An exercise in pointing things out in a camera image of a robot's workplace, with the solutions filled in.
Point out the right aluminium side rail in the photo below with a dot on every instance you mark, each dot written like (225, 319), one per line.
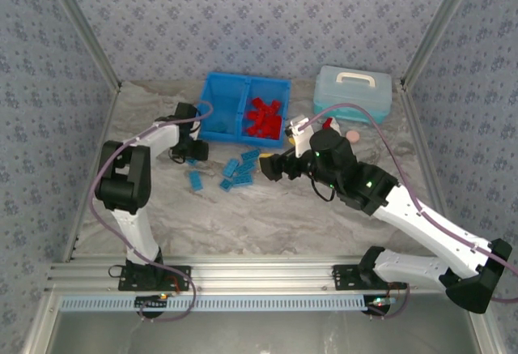
(407, 99)

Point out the aluminium side rail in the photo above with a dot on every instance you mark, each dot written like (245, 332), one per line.
(407, 99)
(106, 121)

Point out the pink round earbuds case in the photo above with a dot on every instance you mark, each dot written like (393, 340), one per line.
(353, 136)

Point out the teal plastic storage box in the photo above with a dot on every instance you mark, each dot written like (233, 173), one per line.
(352, 95)

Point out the aluminium mounting beam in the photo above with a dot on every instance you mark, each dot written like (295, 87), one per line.
(263, 277)

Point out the right circuit board with LED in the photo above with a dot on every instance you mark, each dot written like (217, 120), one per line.
(378, 304)

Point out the metal tray panel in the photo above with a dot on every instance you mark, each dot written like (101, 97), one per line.
(263, 333)

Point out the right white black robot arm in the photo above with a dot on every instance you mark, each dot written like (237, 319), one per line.
(425, 220)

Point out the left circuit board with LED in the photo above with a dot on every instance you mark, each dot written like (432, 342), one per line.
(151, 302)

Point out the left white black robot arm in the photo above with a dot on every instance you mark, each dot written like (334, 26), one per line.
(133, 228)

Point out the left aluminium side rail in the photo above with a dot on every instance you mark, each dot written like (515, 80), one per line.
(106, 121)

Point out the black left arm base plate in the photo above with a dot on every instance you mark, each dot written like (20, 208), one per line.
(178, 279)

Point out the circuit board with led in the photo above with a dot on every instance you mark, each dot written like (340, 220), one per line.
(378, 304)
(151, 302)

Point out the small blue lego brick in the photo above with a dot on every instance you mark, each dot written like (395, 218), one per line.
(226, 184)
(192, 163)

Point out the aluminium frame post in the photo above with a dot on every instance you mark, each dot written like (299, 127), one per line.
(438, 26)
(85, 26)

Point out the red lego brick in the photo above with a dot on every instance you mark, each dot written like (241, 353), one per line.
(253, 118)
(259, 130)
(256, 105)
(273, 107)
(275, 124)

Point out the blue divided plastic bin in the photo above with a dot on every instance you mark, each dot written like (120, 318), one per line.
(220, 103)

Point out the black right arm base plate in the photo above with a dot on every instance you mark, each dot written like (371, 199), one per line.
(348, 279)

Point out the left aluminium frame post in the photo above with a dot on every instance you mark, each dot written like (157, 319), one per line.
(85, 26)

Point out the right aluminium frame post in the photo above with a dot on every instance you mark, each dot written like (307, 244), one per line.
(438, 26)

